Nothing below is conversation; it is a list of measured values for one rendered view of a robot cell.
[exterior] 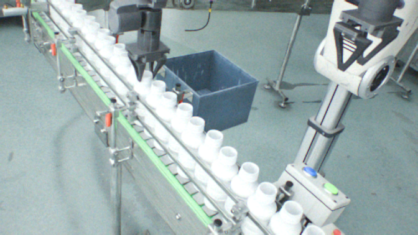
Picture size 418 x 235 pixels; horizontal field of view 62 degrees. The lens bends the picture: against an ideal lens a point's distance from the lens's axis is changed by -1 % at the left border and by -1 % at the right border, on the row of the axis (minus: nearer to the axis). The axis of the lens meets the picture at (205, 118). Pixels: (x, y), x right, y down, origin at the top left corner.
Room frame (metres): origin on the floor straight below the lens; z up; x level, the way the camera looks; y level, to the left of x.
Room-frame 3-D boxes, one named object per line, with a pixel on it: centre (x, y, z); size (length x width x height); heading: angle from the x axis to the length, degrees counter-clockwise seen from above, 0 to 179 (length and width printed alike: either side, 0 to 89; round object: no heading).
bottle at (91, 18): (1.14, 0.46, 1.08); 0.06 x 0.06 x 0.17
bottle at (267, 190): (0.49, -0.14, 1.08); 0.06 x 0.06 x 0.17
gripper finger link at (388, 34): (0.62, -0.26, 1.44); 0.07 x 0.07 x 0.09; 43
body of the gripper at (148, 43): (0.83, 0.18, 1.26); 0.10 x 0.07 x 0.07; 133
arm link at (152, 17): (0.83, 0.19, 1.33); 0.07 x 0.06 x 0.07; 133
